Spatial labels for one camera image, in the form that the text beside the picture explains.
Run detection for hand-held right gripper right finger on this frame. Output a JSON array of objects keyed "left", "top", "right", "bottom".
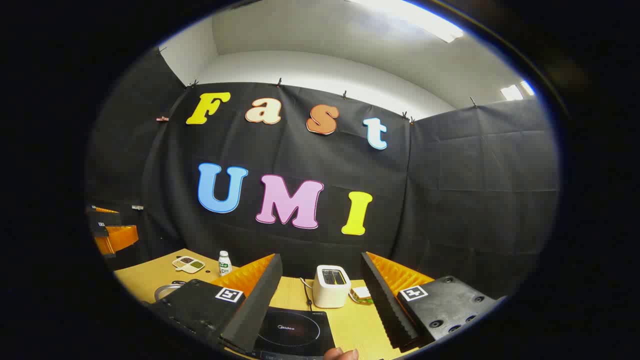
[{"left": 360, "top": 251, "right": 506, "bottom": 352}]

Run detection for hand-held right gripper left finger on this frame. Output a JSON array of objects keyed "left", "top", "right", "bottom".
[{"left": 144, "top": 253, "right": 284, "bottom": 355}]

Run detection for black induction cooktop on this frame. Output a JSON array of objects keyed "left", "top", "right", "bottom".
[{"left": 252, "top": 307, "right": 336, "bottom": 360}]

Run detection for stainless steel pot black handles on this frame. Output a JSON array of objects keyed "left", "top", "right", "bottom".
[{"left": 154, "top": 280, "right": 189, "bottom": 301}]

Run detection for white toaster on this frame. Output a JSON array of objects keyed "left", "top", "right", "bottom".
[{"left": 312, "top": 265, "right": 352, "bottom": 309}]

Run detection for white divided bean dish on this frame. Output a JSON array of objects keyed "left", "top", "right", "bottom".
[{"left": 172, "top": 255, "right": 206, "bottom": 275}]

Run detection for row of black cloth clips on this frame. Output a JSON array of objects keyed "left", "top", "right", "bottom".
[{"left": 157, "top": 45, "right": 479, "bottom": 124}]

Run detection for small ceiling light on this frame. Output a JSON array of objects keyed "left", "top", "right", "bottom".
[{"left": 500, "top": 80, "right": 536, "bottom": 101}]

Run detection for black power cable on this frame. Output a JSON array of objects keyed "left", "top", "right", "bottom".
[{"left": 298, "top": 277, "right": 314, "bottom": 312}]

